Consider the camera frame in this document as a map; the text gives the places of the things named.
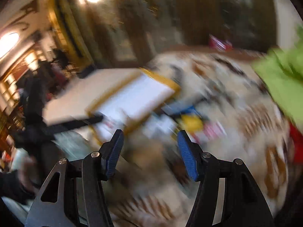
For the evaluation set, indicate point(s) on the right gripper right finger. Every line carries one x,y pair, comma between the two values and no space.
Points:
244,203

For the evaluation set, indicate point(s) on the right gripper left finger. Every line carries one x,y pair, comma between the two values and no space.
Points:
56,201

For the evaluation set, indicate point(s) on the pink floral cream tube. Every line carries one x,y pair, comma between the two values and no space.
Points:
210,132

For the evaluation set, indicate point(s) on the yellow round tape tin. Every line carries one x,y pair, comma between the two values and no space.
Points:
191,123

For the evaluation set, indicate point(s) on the blue white carton box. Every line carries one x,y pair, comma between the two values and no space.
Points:
179,108

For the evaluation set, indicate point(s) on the leaf pattern blanket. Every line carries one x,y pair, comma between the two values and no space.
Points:
207,144

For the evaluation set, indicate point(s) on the red cloth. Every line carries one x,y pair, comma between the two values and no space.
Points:
296,147

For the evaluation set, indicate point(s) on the yellow cardboard tray box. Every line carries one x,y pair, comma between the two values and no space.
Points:
129,103

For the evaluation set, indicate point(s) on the green quilt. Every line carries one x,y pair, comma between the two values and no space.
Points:
281,71

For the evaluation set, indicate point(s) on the pink plastic bag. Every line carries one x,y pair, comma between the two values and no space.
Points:
220,45

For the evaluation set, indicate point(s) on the wooden glass door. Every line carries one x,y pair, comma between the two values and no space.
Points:
129,33

